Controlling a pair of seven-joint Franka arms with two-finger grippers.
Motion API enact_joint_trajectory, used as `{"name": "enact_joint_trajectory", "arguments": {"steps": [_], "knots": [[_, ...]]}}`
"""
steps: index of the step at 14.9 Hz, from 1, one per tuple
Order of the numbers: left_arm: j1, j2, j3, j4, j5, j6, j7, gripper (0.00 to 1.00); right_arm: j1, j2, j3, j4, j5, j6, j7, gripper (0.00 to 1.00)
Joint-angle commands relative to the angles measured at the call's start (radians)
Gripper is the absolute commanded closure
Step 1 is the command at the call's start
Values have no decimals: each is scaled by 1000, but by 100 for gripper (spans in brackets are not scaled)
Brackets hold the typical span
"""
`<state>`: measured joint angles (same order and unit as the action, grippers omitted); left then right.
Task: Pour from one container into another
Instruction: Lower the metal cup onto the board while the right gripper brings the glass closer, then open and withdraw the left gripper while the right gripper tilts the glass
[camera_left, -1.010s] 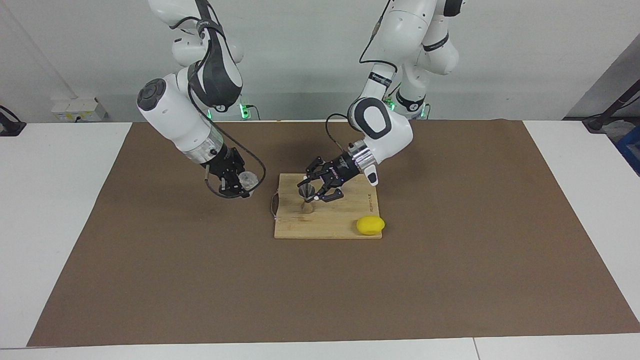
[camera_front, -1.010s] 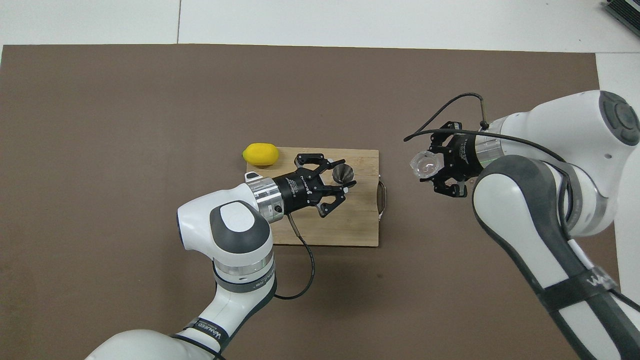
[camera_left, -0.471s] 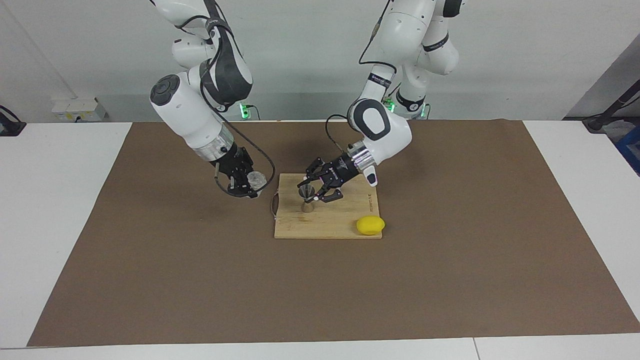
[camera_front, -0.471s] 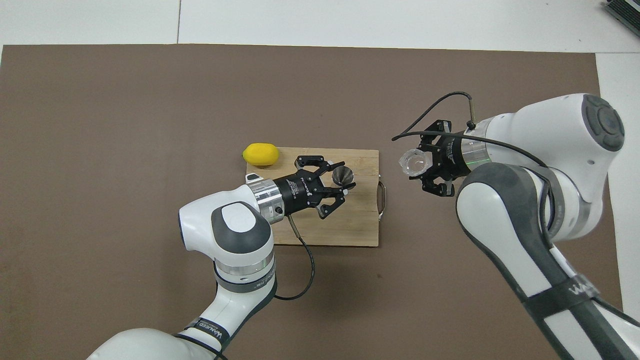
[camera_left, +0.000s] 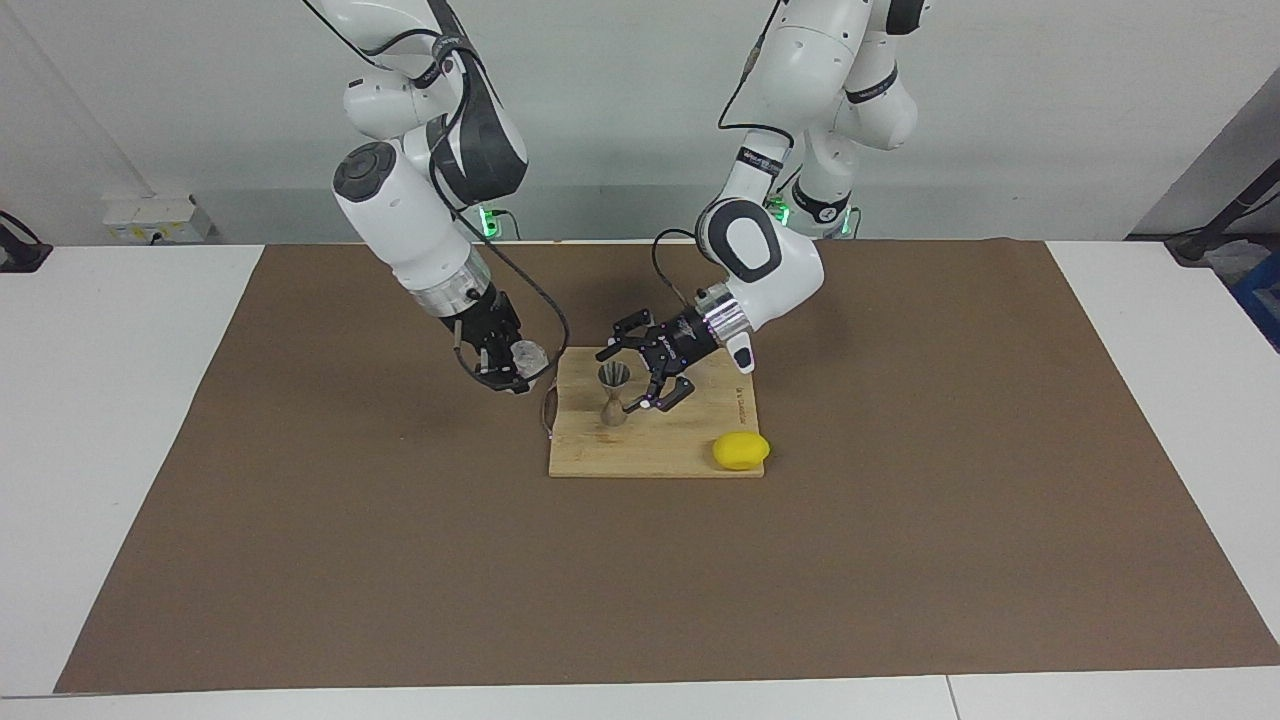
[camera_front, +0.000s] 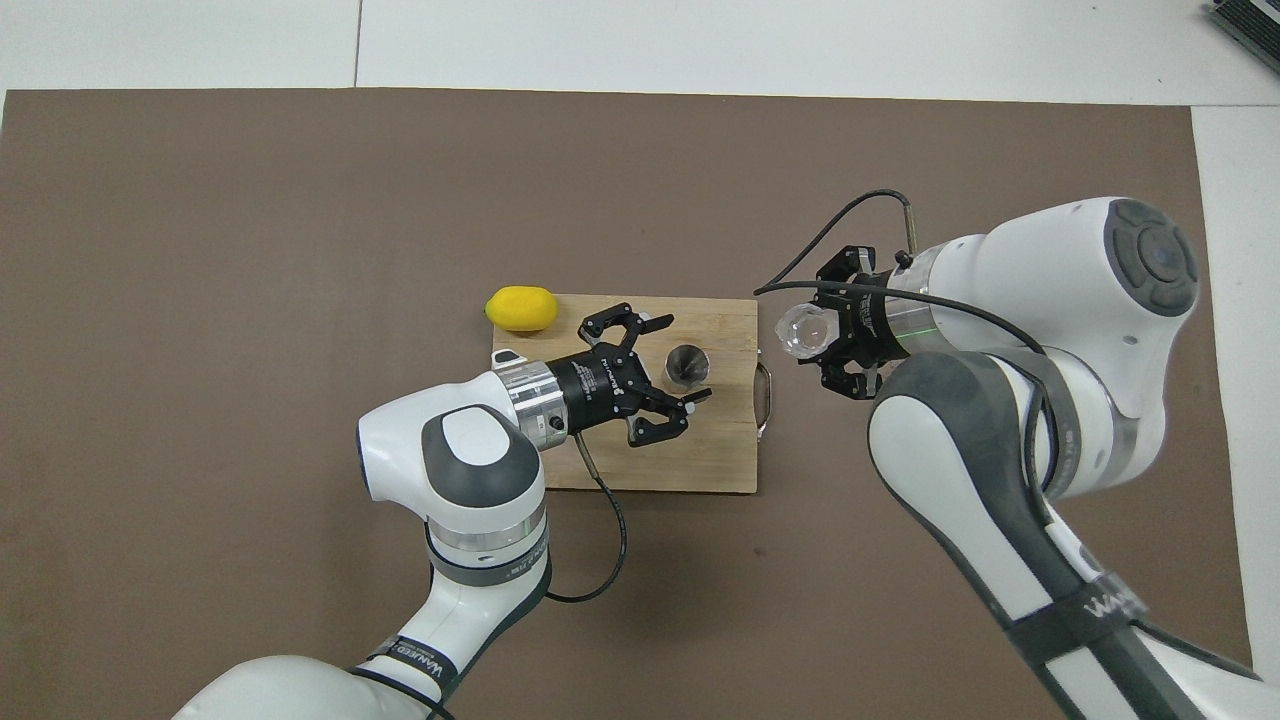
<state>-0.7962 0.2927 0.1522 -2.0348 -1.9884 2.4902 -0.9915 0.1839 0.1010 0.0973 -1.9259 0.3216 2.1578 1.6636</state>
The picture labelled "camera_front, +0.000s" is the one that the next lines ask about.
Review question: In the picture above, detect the clear faceted glass cup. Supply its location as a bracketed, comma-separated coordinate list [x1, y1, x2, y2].
[776, 303, 841, 362]

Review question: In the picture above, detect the steel double jigger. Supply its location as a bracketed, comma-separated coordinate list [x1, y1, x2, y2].
[665, 343, 713, 390]

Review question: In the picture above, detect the dark ribbed object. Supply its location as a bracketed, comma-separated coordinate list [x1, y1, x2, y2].
[1204, 0, 1280, 73]

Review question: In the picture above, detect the wooden cutting board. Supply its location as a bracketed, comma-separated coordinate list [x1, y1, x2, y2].
[490, 293, 777, 495]

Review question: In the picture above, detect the brown table mat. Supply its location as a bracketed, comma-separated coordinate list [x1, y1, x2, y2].
[0, 88, 1257, 720]

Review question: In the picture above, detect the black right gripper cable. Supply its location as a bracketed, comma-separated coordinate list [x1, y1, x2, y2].
[752, 189, 1053, 451]

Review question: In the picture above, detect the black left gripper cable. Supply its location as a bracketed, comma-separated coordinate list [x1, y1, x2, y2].
[545, 434, 630, 605]

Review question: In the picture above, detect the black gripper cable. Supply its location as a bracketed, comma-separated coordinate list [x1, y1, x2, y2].
[545, 434, 630, 605]
[752, 189, 1053, 451]

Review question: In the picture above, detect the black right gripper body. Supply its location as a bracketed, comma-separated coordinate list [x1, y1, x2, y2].
[843, 268, 916, 369]

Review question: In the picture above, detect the yellow lemon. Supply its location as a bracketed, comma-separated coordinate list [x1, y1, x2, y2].
[485, 286, 559, 334]

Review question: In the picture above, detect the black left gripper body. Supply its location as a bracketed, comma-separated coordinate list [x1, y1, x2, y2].
[546, 346, 643, 435]

